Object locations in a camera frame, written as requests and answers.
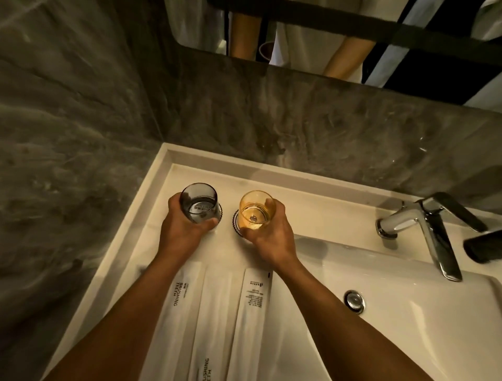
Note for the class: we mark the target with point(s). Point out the person's left hand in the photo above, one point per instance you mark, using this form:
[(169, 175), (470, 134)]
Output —
[(182, 239)]

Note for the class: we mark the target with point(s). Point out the person's right hand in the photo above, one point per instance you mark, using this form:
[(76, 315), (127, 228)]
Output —
[(274, 243)]

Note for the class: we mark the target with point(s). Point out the person's right thumb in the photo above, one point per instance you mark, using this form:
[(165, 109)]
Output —
[(249, 232)]

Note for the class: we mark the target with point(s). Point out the person's left thumb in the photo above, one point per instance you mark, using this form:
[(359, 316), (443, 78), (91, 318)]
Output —
[(207, 224)]

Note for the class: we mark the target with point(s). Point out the amber drinking glass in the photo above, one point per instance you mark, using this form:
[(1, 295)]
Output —
[(255, 210)]

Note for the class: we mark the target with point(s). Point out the grey drinking glass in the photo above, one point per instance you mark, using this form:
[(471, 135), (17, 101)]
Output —
[(199, 202)]

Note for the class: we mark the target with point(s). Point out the person's left forearm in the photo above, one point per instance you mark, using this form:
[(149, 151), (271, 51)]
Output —
[(125, 322)]

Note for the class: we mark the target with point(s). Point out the person's right forearm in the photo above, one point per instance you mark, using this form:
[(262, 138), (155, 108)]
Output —
[(345, 325)]

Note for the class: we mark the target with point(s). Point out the dark ribbed coaster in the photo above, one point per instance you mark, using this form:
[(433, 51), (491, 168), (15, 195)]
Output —
[(220, 215), (236, 223)]

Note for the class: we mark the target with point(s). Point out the white toothbrush packet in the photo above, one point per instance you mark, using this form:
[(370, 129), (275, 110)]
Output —
[(251, 314), (213, 333), (178, 310)]

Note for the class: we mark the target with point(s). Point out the chrome faucet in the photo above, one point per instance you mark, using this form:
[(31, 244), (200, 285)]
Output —
[(433, 231)]

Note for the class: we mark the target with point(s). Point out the white ceramic sink basin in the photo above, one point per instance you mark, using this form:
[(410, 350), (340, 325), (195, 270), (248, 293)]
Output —
[(423, 333)]

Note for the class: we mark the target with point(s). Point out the wall mirror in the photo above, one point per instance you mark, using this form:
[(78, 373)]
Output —
[(353, 35)]

